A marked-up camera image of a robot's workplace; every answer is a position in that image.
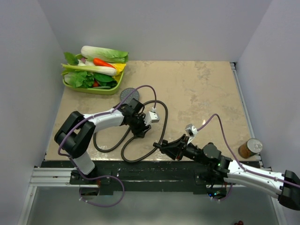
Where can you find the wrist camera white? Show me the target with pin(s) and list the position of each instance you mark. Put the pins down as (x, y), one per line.
(191, 131)
(151, 117)

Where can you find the grey shower head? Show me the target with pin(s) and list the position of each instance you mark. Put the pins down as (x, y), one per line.
(128, 94)

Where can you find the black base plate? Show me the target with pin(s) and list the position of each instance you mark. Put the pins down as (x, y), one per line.
(145, 176)

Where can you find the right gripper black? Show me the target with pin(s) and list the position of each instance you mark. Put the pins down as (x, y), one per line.
(174, 149)

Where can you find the aluminium frame rail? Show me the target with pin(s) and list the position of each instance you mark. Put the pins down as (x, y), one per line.
(46, 177)

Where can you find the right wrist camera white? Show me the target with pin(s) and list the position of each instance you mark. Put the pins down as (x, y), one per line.
(191, 131)

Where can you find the toy yellow corn husk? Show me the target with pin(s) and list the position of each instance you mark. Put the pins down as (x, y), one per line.
(119, 69)

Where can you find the toy leaf dark green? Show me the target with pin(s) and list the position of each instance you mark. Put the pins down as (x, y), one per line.
(71, 58)

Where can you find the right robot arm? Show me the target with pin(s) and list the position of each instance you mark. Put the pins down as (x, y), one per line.
(285, 187)

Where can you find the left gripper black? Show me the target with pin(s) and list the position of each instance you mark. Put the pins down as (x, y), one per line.
(140, 132)

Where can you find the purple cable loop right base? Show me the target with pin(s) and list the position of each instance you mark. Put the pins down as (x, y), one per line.
(221, 193)

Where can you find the toy napa cabbage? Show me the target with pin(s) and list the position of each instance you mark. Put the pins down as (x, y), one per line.
(105, 54)

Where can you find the black T-shaped hose holder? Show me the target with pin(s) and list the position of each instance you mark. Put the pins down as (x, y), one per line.
(157, 145)

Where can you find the toy carrot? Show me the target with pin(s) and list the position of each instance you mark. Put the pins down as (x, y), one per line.
(99, 62)

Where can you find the toy tomato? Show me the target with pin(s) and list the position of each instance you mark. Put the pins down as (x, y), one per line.
(95, 84)

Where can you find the toy leek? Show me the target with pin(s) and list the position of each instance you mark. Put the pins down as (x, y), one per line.
(97, 69)

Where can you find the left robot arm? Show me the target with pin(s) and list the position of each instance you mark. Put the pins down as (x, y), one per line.
(75, 134)

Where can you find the right side aluminium rail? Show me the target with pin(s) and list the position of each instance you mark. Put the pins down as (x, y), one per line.
(256, 157)

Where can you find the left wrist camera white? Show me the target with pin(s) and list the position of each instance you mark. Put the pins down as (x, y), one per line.
(151, 117)

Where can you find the toy green lettuce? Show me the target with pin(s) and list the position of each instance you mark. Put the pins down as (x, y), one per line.
(80, 79)

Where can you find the green plastic tray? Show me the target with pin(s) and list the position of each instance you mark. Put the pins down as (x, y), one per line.
(102, 90)

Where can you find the brown tin can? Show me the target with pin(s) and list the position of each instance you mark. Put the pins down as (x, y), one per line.
(250, 148)

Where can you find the toy spinach leaves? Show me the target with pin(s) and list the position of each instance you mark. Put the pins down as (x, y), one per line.
(105, 80)

